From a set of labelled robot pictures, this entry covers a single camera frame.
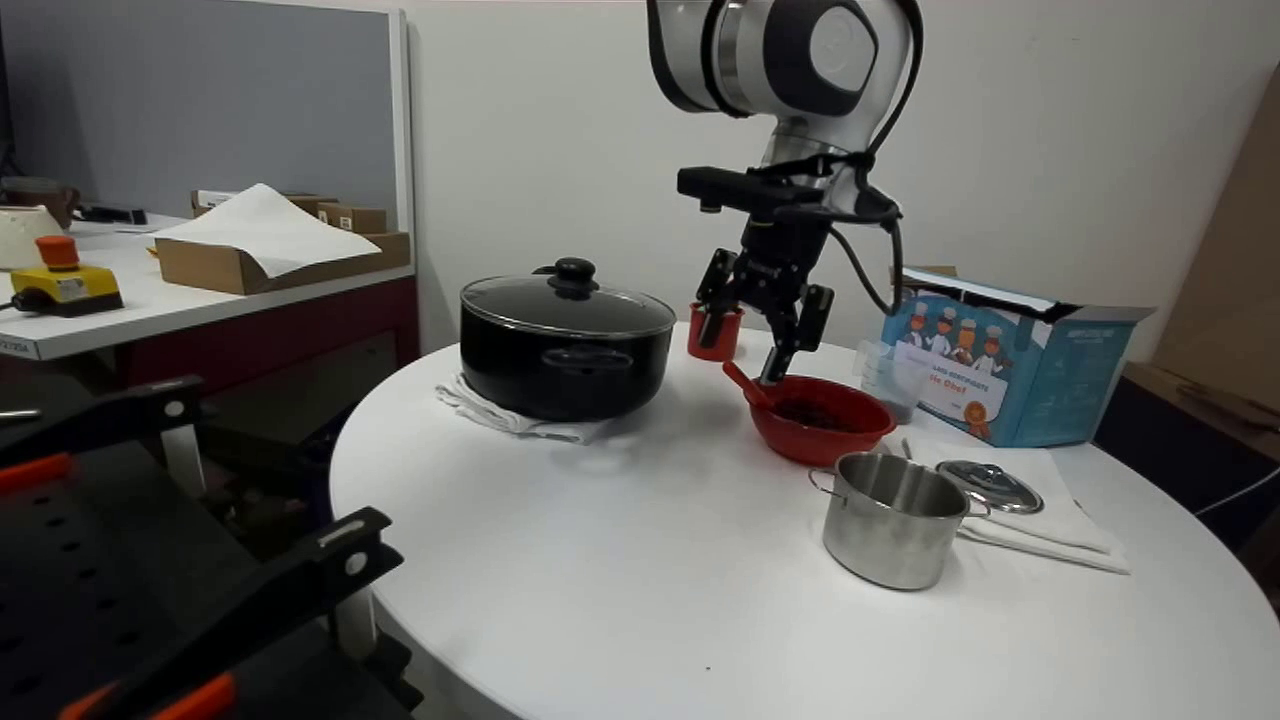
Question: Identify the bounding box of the red plastic bowl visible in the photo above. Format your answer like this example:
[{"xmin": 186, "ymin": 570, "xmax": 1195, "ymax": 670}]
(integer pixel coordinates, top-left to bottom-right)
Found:
[{"xmin": 738, "ymin": 371, "xmax": 901, "ymax": 472}]

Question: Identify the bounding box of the small red cup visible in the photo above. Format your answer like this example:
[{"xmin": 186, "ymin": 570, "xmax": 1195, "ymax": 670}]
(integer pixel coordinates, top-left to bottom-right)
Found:
[{"xmin": 685, "ymin": 300, "xmax": 742, "ymax": 362}]

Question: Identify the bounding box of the yellow device with red block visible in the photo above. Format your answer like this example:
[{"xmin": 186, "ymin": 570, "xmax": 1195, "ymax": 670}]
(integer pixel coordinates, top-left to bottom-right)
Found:
[{"xmin": 8, "ymin": 233, "xmax": 127, "ymax": 318}]

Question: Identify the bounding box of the white cloth under pot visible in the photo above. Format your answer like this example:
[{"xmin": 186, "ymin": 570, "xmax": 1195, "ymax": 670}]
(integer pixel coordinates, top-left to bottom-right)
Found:
[{"xmin": 433, "ymin": 376, "xmax": 633, "ymax": 448}]

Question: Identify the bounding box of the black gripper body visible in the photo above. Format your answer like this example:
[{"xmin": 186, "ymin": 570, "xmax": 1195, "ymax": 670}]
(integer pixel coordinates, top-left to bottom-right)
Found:
[{"xmin": 726, "ymin": 211, "xmax": 833, "ymax": 300}]

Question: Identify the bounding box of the clear plastic cup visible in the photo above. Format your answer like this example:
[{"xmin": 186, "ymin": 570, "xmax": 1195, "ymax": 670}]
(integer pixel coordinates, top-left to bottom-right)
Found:
[{"xmin": 854, "ymin": 336, "xmax": 924, "ymax": 426}]

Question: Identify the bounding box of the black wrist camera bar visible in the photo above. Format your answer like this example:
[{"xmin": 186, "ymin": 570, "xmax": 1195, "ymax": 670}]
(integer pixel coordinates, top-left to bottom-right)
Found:
[{"xmin": 672, "ymin": 156, "xmax": 905, "ymax": 226}]

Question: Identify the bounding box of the black-knobbed glass pot lid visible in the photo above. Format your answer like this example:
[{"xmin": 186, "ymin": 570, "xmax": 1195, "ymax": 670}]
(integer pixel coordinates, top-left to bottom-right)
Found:
[{"xmin": 460, "ymin": 254, "xmax": 678, "ymax": 339}]

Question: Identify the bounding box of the black stand with orange clamps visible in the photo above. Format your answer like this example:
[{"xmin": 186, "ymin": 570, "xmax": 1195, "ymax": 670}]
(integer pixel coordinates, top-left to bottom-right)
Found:
[{"xmin": 0, "ymin": 371, "xmax": 412, "ymax": 720}]

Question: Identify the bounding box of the blue box with chef print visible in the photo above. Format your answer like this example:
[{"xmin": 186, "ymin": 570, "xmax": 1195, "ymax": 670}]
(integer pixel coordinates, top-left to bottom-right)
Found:
[{"xmin": 874, "ymin": 262, "xmax": 1156, "ymax": 450}]

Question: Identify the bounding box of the small steel pot lid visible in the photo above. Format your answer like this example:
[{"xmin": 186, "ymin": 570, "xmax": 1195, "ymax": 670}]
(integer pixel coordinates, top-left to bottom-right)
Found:
[{"xmin": 930, "ymin": 455, "xmax": 1048, "ymax": 520}]

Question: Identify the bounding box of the grey partition panel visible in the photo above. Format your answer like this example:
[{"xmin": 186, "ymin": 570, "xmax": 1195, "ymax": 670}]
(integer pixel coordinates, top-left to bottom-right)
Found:
[{"xmin": 0, "ymin": 0, "xmax": 412, "ymax": 233}]

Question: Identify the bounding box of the flat cardboard box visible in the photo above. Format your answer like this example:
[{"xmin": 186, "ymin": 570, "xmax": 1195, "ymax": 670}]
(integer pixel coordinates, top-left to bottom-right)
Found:
[{"xmin": 147, "ymin": 196, "xmax": 417, "ymax": 300}]

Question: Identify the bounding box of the large brown cardboard sheet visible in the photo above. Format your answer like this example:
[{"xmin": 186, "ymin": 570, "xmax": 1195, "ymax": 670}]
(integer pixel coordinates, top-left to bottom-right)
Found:
[{"xmin": 1152, "ymin": 64, "xmax": 1280, "ymax": 421}]

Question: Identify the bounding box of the dark low cabinet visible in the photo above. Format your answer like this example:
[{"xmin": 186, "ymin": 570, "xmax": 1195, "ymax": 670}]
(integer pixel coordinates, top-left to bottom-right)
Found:
[{"xmin": 1093, "ymin": 360, "xmax": 1280, "ymax": 565}]

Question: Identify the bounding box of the white side desk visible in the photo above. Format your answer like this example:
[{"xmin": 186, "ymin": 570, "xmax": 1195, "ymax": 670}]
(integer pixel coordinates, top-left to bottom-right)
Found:
[{"xmin": 0, "ymin": 211, "xmax": 423, "ymax": 390}]

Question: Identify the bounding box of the large black cooking pot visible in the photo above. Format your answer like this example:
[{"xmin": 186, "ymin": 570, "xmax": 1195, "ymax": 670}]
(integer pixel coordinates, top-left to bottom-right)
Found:
[{"xmin": 456, "ymin": 274, "xmax": 678, "ymax": 426}]

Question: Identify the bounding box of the small steel pot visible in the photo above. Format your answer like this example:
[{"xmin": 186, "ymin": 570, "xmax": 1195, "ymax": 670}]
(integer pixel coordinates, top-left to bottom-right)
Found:
[{"xmin": 809, "ymin": 448, "xmax": 975, "ymax": 594}]

